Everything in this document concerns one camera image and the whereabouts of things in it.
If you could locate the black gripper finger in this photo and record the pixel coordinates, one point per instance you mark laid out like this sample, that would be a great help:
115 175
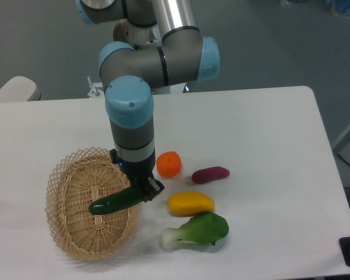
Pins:
153 188
139 186

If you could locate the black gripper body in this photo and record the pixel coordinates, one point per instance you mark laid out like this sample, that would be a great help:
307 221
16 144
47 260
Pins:
134 170

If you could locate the dark green cucumber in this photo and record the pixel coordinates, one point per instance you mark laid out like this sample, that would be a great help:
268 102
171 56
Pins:
113 203

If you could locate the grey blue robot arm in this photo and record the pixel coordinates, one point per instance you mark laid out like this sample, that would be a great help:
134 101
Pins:
162 47

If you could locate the woven wicker basket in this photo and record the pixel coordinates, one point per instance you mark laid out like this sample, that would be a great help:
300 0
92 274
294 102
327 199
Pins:
78 180

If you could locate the orange tangerine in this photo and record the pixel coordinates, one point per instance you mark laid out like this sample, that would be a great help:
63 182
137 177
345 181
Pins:
169 164

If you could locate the yellow mango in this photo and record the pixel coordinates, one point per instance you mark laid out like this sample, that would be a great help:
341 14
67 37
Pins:
189 203

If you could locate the purple sweet potato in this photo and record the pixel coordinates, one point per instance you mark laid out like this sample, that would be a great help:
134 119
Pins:
209 174

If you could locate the green bok choy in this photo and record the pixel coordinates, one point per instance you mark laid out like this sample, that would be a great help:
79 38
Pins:
203 229

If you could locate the white chair back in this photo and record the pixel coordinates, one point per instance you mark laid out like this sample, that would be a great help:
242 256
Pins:
19 89

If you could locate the blue objects top right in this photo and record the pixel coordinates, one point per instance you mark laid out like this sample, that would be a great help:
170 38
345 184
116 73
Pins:
339 8

